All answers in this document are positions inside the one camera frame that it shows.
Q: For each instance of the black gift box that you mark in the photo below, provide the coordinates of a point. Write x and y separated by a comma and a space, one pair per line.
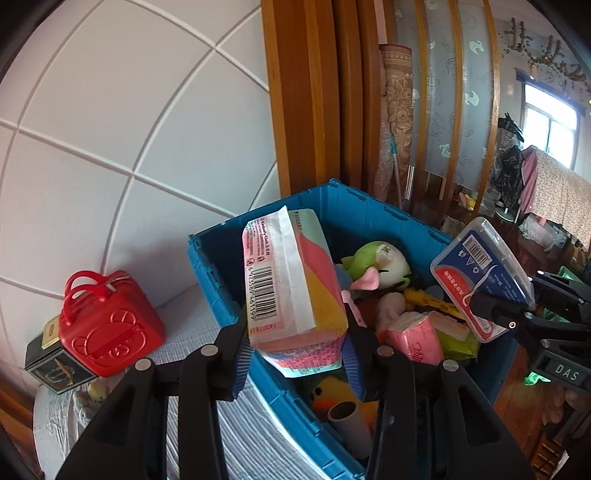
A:
55, 374

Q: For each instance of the black plastic bag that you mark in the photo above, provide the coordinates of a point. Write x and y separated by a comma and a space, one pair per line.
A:
508, 175

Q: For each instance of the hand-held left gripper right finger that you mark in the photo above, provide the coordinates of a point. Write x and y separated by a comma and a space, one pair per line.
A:
354, 374

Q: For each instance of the green plastic packet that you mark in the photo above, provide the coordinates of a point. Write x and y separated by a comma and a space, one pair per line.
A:
461, 346

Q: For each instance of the multicoloured tissue pack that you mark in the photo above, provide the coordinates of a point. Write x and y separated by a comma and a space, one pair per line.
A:
295, 286

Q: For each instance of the wooden bed frame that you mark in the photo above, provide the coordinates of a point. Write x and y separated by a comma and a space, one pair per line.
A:
300, 92

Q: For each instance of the red hard-shell suitcase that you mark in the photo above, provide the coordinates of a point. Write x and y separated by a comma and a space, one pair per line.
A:
115, 332

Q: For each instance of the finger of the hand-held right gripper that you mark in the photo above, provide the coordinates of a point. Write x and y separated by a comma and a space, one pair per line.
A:
558, 287
498, 314

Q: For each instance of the cardboard tube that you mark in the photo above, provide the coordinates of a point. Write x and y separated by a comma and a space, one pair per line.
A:
351, 429

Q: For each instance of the blue plush toy pink ears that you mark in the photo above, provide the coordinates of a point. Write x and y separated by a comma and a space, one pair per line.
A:
344, 279

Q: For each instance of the person's right hand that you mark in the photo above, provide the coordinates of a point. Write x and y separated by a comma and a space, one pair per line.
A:
547, 404

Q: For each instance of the wall vine decoration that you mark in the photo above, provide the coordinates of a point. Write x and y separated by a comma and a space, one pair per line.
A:
549, 55

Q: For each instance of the yellow green ball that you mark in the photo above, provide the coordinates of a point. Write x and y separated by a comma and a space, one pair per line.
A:
98, 391

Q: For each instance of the clear plastic box blue label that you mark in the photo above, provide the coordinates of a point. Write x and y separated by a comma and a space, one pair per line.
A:
485, 272

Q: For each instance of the window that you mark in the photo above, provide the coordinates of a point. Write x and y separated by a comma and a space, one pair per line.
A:
549, 120

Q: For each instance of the striped bed sheet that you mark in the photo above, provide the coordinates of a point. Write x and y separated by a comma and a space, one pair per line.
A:
258, 424

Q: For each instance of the green frog plush toy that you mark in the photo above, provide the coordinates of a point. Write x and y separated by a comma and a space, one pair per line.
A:
383, 263

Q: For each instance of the pink tissue pack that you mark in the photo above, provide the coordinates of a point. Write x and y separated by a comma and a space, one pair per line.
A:
415, 339

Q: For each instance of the floral cloth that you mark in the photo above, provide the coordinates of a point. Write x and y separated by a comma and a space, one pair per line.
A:
558, 189

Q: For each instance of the rolled patterned carpet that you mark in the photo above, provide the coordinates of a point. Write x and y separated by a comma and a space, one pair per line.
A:
399, 115

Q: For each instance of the grey plush toy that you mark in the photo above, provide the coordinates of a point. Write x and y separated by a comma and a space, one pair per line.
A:
85, 413

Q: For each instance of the blue plastic crate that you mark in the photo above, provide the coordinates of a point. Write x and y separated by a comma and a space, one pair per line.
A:
217, 267

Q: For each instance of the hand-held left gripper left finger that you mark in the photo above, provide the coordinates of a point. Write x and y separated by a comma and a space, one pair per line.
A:
241, 374

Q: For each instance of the small yellow box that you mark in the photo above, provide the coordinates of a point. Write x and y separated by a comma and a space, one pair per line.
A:
50, 337

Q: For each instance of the white padded headboard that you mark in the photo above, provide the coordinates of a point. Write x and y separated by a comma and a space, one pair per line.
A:
115, 92

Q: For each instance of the frosted glass partition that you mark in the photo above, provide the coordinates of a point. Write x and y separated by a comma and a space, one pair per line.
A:
438, 92

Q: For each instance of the pink white wipes packet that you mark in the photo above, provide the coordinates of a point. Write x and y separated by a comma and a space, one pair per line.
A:
450, 325

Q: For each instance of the yellow duck plush toy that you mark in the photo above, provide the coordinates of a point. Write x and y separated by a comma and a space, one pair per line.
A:
323, 394

